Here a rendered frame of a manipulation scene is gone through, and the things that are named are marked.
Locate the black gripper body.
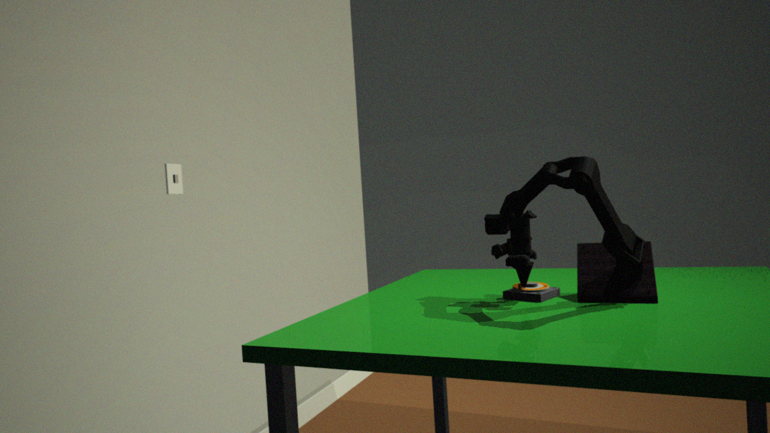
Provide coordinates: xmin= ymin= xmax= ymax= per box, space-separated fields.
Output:
xmin=506 ymin=234 xmax=537 ymax=266

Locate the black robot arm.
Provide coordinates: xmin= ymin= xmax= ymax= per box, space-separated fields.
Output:
xmin=484 ymin=156 xmax=645 ymax=279

